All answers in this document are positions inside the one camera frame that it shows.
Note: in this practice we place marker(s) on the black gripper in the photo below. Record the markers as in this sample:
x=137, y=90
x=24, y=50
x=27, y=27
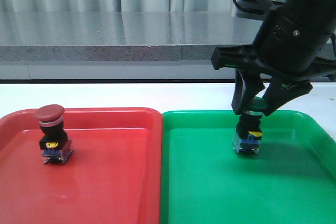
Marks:
x=287, y=50

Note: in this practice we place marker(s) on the green mushroom push button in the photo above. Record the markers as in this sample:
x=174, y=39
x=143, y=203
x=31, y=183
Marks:
x=248, y=133

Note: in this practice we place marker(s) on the red mushroom push button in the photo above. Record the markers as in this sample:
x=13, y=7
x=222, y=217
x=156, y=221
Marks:
x=56, y=145

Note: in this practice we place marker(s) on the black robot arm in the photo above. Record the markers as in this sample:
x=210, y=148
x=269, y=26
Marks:
x=294, y=10

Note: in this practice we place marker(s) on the green plastic tray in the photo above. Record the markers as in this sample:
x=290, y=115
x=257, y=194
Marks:
x=291, y=180

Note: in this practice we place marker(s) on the red plastic tray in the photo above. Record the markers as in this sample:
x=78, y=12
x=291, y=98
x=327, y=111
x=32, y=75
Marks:
x=112, y=176

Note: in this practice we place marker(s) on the grey stone counter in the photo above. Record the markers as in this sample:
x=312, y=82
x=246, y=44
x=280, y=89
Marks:
x=118, y=46

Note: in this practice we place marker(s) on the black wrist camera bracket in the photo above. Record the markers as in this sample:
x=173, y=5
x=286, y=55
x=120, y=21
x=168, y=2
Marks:
x=257, y=9

